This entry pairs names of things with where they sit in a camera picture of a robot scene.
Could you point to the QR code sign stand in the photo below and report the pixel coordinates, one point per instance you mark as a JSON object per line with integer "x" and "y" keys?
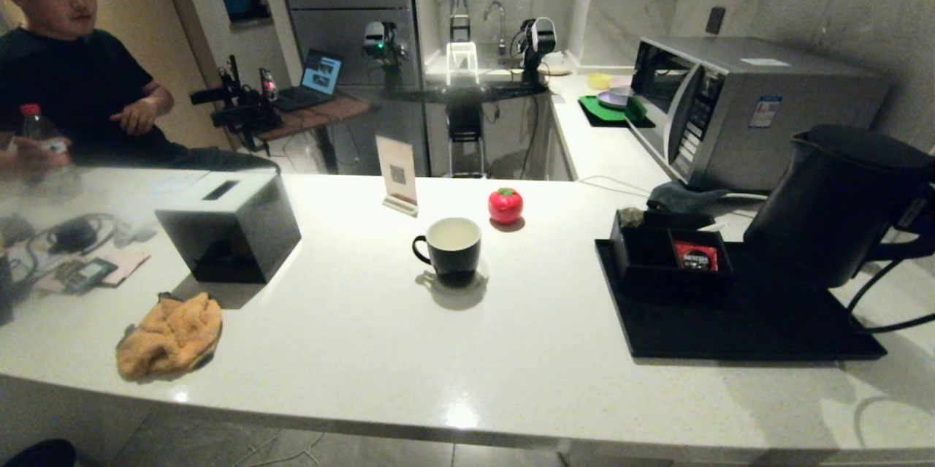
{"x": 397, "y": 171}

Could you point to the black wall socket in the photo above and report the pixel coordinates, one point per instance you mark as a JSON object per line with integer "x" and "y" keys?
{"x": 714, "y": 20}

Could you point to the robot arm green light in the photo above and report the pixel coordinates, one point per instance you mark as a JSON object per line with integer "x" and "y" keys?
{"x": 376, "y": 38}

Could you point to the black rectangular tray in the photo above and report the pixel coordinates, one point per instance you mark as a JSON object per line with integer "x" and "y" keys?
{"x": 694, "y": 328}

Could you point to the black compartment organizer box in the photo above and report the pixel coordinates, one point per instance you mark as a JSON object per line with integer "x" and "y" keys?
{"x": 643, "y": 251}

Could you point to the red tomato-shaped timer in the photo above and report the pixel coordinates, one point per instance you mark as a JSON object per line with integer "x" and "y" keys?
{"x": 504, "y": 206}

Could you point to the orange crumpled cloth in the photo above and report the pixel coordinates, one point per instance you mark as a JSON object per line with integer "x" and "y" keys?
{"x": 172, "y": 339}

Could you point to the robot torso column lit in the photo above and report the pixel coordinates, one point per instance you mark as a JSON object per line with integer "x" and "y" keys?
{"x": 462, "y": 60}

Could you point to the red coffee sachet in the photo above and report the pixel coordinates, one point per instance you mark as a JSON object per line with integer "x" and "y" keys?
{"x": 696, "y": 256}

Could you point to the chrome kitchen faucet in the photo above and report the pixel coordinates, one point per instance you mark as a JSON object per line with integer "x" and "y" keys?
{"x": 501, "y": 18}

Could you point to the green silicone mat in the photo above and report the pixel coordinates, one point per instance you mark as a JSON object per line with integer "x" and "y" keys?
{"x": 599, "y": 112}

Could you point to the black electric kettle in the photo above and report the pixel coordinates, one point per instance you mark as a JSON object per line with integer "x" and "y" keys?
{"x": 825, "y": 211}

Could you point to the yellow bowl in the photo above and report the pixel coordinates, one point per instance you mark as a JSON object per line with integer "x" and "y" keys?
{"x": 597, "y": 81}

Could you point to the pink paper card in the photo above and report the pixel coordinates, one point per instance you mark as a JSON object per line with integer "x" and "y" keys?
{"x": 131, "y": 266}

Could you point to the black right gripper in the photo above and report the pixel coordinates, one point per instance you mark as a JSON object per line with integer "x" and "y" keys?
{"x": 931, "y": 211}

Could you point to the black mug white inside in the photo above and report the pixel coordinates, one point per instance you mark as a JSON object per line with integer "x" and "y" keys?
{"x": 453, "y": 259}

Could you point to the open black laptop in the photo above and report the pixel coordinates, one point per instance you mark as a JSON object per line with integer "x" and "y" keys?
{"x": 321, "y": 76}

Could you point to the brown wooden desk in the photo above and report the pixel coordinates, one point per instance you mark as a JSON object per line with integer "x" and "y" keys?
{"x": 321, "y": 115}

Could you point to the black white robot arm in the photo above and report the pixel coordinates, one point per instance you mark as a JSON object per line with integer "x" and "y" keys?
{"x": 539, "y": 37}

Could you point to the clear bottle red cap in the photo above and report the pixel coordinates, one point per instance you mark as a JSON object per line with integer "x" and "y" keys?
{"x": 40, "y": 142}

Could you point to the person in black shirt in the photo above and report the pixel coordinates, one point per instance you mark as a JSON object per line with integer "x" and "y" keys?
{"x": 66, "y": 80}

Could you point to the silver microwave oven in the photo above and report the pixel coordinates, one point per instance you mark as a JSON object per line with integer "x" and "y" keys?
{"x": 752, "y": 123}

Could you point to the black tissue box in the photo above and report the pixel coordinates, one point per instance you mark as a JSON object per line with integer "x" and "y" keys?
{"x": 234, "y": 240}

